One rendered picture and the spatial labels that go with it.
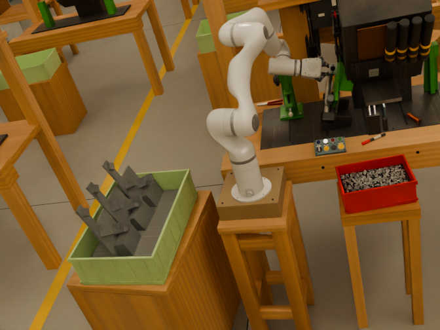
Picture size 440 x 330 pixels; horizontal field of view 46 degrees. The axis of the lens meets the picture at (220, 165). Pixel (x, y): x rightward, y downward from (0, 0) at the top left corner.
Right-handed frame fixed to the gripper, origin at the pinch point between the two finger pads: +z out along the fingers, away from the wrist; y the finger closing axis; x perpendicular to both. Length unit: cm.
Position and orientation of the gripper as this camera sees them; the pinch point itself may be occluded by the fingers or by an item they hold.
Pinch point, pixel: (330, 69)
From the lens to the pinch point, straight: 274.2
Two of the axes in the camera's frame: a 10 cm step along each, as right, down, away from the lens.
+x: 0.6, 1.5, 9.9
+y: 0.9, -9.9, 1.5
